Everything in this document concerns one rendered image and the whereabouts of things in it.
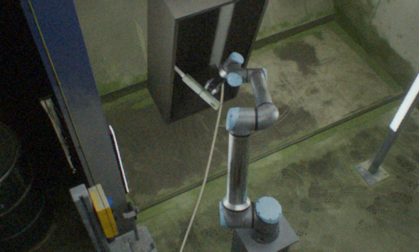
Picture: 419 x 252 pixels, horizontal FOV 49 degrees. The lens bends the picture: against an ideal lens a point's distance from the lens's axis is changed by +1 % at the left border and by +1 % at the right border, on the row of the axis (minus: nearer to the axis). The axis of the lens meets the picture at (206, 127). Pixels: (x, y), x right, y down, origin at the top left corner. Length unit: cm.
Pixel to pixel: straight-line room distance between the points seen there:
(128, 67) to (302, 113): 158
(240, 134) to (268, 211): 52
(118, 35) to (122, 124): 76
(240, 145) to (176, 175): 143
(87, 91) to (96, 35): 192
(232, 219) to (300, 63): 233
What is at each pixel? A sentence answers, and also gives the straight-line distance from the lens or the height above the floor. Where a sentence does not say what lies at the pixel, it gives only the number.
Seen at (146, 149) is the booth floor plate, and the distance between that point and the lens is 381.
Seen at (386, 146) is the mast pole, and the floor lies 40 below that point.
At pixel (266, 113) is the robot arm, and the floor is 143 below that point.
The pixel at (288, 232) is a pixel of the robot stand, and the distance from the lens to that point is 282.
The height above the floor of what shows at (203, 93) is 92.
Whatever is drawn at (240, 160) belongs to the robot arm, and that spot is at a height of 121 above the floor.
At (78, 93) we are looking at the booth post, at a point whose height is 165.
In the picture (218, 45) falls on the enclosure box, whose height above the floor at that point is 77.
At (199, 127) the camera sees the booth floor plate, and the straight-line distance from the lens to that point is 392.
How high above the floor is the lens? 317
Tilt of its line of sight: 53 degrees down
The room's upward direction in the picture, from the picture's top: 1 degrees clockwise
